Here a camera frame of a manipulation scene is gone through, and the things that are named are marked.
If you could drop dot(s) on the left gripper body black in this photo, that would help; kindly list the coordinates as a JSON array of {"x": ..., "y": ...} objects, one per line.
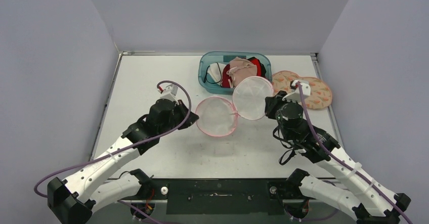
[{"x": 166, "y": 127}]

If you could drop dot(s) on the floral mesh laundry bag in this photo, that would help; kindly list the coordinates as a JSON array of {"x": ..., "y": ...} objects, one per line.
[{"x": 321, "y": 94}]

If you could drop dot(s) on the pink round mesh laundry bag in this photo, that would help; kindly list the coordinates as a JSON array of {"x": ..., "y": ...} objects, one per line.
[{"x": 218, "y": 116}]

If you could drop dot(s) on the teal plastic bin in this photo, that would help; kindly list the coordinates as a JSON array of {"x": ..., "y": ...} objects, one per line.
[{"x": 211, "y": 66}]

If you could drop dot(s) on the beige pink bra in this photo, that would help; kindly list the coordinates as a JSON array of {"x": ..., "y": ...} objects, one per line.
[{"x": 240, "y": 69}]

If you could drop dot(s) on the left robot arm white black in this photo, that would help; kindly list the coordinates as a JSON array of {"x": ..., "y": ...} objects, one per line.
[{"x": 75, "y": 198}]

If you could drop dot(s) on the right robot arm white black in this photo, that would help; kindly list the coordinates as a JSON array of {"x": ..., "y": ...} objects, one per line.
[{"x": 364, "y": 199}]

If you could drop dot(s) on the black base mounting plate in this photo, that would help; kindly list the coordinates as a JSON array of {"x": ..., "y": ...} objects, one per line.
[{"x": 221, "y": 196}]

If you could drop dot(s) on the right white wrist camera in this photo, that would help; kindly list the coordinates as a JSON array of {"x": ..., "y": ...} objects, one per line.
[{"x": 300, "y": 90}]

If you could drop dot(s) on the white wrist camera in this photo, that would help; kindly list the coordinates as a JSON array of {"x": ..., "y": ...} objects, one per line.
[
  {"x": 169, "y": 92},
  {"x": 300, "y": 90}
]

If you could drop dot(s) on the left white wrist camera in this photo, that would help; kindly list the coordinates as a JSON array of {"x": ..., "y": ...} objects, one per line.
[{"x": 169, "y": 92}]

